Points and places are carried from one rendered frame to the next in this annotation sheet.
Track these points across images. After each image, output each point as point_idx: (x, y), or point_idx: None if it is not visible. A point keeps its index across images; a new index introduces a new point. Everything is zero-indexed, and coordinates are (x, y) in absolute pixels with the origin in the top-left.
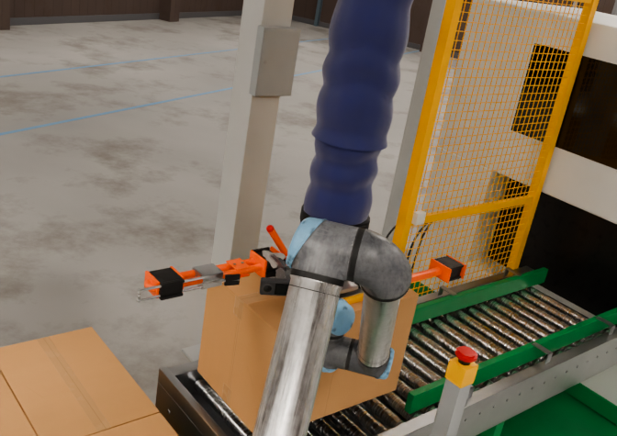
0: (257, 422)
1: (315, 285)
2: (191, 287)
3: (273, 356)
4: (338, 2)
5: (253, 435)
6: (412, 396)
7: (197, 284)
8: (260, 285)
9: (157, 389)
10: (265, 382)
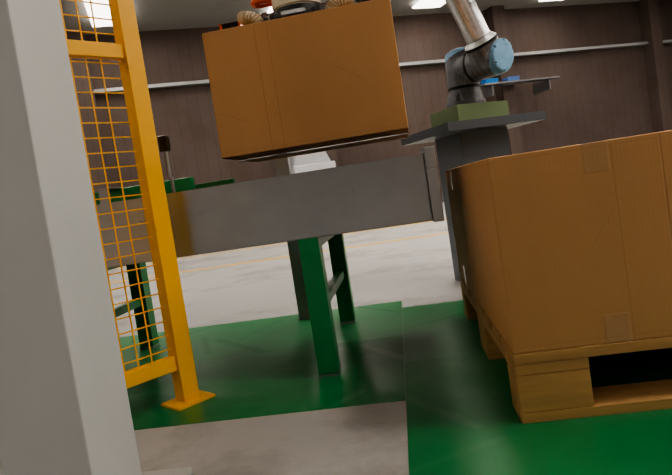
0: (478, 8)
1: None
2: None
3: None
4: None
5: (481, 14)
6: (234, 180)
7: None
8: None
9: (438, 179)
10: None
